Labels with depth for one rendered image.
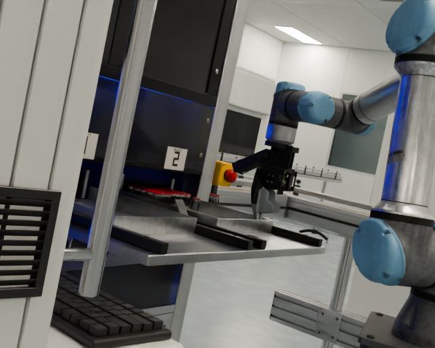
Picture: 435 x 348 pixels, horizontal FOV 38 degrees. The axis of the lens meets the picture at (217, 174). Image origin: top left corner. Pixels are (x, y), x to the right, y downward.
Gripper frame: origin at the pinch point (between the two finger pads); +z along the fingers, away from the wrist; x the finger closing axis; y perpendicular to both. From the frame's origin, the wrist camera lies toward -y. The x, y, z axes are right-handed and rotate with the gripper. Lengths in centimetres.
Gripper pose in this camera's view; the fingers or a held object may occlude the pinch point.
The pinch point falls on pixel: (255, 217)
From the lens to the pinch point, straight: 165.2
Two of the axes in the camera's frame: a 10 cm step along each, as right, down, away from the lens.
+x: 5.7, 0.7, 8.2
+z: -2.0, 9.8, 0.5
